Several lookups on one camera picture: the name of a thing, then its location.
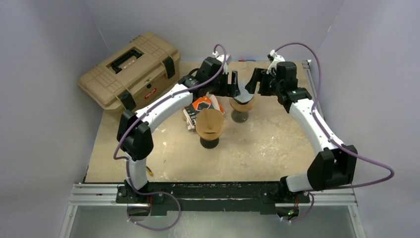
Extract stack of paper filters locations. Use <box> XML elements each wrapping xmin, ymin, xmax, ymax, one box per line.
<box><xmin>182</xmin><ymin>109</ymin><xmax>197</xmax><ymax>131</ymax></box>

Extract yellow handled pliers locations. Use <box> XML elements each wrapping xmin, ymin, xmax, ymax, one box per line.
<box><xmin>146</xmin><ymin>166</ymin><xmax>154</xmax><ymax>176</ymax></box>

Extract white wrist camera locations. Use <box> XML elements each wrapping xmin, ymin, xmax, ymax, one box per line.
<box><xmin>212</xmin><ymin>51</ymin><xmax>232</xmax><ymax>73</ymax></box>
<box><xmin>266</xmin><ymin>50</ymin><xmax>285</xmax><ymax>74</ymax></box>

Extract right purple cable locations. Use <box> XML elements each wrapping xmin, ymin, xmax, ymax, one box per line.
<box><xmin>275</xmin><ymin>42</ymin><xmax>395</xmax><ymax>190</ymax></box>

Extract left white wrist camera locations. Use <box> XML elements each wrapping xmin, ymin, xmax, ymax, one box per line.
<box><xmin>212</xmin><ymin>51</ymin><xmax>232</xmax><ymax>73</ymax></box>

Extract wooden ring dripper holder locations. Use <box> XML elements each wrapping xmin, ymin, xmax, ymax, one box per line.
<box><xmin>229</xmin><ymin>97</ymin><xmax>256</xmax><ymax>113</ymax></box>

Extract coffee paper filter box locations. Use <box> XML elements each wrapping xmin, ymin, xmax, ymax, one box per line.
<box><xmin>184</xmin><ymin>94</ymin><xmax>225</xmax><ymax>115</ymax></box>

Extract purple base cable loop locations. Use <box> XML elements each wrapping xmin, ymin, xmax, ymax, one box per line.
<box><xmin>126</xmin><ymin>193</ymin><xmax>182</xmax><ymax>232</ymax></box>

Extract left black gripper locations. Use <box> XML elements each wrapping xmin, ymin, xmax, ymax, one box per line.
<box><xmin>207</xmin><ymin>70</ymin><xmax>239</xmax><ymax>98</ymax></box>

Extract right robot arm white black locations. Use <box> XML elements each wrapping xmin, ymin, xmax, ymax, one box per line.
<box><xmin>245</xmin><ymin>61</ymin><xmax>357</xmax><ymax>202</ymax></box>

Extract brown paper coffee filter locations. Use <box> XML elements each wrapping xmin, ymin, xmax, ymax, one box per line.
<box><xmin>195</xmin><ymin>109</ymin><xmax>224</xmax><ymax>133</ymax></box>

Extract glass carafe with collar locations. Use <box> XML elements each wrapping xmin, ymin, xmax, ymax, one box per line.
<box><xmin>231</xmin><ymin>110</ymin><xmax>249</xmax><ymax>123</ymax></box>

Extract wooden dripper stand black base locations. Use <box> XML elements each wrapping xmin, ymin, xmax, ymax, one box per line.
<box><xmin>196</xmin><ymin>126</ymin><xmax>224</xmax><ymax>149</ymax></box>

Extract red blue pen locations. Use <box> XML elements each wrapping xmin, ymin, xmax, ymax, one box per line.
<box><xmin>237</xmin><ymin>59</ymin><xmax>256</xmax><ymax>62</ymax></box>

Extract white paper coffee filter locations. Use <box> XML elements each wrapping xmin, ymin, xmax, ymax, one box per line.
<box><xmin>233</xmin><ymin>82</ymin><xmax>254</xmax><ymax>105</ymax></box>

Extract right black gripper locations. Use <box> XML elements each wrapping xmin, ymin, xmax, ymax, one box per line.
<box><xmin>246</xmin><ymin>68</ymin><xmax>283</xmax><ymax>97</ymax></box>

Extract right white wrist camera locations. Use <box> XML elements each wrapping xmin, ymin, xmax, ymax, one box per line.
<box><xmin>266</xmin><ymin>50</ymin><xmax>285</xmax><ymax>74</ymax></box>

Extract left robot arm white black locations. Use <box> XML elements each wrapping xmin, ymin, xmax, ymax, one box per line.
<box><xmin>113</xmin><ymin>53</ymin><xmax>240</xmax><ymax>203</ymax></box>

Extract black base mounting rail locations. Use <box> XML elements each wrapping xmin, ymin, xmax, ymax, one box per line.
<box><xmin>115</xmin><ymin>181</ymin><xmax>310</xmax><ymax>216</ymax></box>

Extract tan plastic toolbox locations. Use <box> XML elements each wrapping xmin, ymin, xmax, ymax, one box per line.
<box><xmin>78</xmin><ymin>32</ymin><xmax>181</xmax><ymax>117</ymax></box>

